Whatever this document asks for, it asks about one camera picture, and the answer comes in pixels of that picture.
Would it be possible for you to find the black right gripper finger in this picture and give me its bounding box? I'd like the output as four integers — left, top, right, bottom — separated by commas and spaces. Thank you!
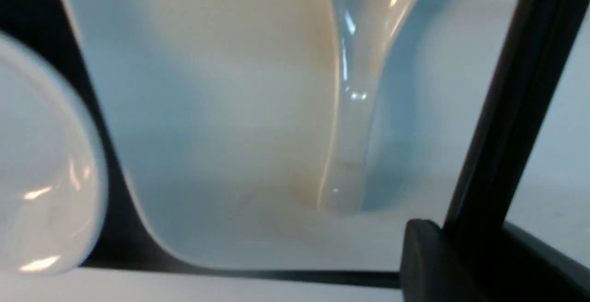
400, 219, 590, 302

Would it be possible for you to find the black chopstick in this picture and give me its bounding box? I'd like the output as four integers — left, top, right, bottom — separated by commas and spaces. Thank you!
444, 0, 589, 237

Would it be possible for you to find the white ceramic spoon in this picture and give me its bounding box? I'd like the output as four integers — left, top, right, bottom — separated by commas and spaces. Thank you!
318, 0, 418, 215

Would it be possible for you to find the large white square plate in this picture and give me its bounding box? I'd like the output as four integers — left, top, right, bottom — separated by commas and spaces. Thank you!
51, 0, 590, 271

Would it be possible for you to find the white square bowl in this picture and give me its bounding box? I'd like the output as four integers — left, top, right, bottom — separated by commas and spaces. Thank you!
0, 33, 109, 275

